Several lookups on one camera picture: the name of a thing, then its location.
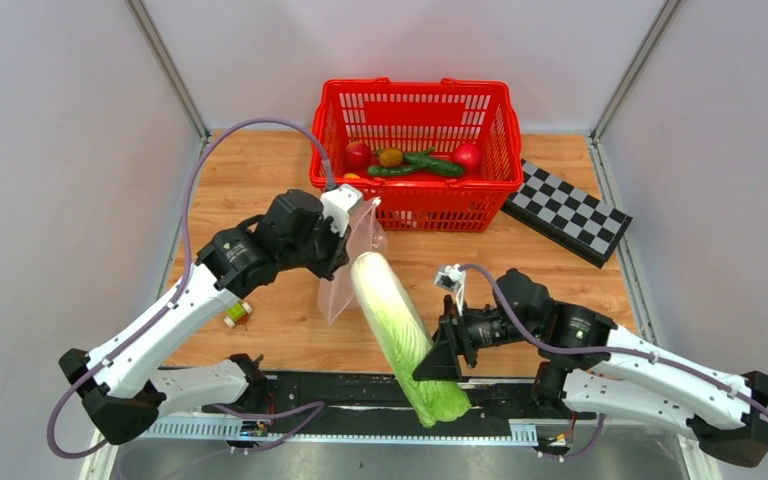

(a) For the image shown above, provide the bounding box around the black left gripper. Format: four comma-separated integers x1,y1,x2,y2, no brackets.
281,212,353,282

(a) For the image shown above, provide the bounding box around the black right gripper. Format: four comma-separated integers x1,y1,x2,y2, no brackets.
413,296,538,382

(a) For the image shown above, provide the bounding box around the green white napa cabbage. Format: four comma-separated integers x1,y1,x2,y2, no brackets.
350,252,471,428

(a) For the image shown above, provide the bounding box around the clear zip top bag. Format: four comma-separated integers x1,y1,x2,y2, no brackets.
317,197,388,325

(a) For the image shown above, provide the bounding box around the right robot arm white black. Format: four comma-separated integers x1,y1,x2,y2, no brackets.
413,266,768,468

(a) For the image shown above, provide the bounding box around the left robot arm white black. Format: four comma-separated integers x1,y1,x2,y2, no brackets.
59,185,363,445

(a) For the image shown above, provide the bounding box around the red apple left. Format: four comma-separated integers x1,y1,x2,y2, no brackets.
343,141,373,170

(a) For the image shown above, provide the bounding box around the red apple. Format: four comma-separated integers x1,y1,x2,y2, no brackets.
343,141,373,170
451,142,482,173

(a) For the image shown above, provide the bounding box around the red yellow toy block left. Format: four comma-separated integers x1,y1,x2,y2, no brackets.
224,301,253,328

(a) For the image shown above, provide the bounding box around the brown yellow fruit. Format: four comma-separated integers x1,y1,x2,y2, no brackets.
376,147,404,168

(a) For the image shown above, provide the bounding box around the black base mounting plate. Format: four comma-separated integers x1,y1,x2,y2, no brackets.
229,371,571,438

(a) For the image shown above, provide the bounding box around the green chili pepper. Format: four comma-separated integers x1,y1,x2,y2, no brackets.
366,147,435,178

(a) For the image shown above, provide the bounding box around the dark green cucumber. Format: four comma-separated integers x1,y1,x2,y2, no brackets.
404,153,465,178

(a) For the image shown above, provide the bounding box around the red plastic shopping basket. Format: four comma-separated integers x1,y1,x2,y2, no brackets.
309,77,524,232

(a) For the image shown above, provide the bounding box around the red apple right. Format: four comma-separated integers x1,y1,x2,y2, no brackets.
451,142,482,173

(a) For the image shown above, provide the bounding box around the black white checkerboard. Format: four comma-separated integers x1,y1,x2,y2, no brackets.
501,159,633,268

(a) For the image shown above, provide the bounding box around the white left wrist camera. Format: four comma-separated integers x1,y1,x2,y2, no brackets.
320,184,364,237

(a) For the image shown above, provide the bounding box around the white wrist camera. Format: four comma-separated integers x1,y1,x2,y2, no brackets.
433,264,466,315
320,184,364,237

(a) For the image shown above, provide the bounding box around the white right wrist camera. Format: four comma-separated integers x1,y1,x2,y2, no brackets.
433,264,466,315

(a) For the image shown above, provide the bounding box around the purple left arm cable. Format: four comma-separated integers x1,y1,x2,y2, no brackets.
47,117,339,461

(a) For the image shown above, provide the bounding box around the white slotted cable duct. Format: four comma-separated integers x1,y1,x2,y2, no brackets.
122,417,540,446

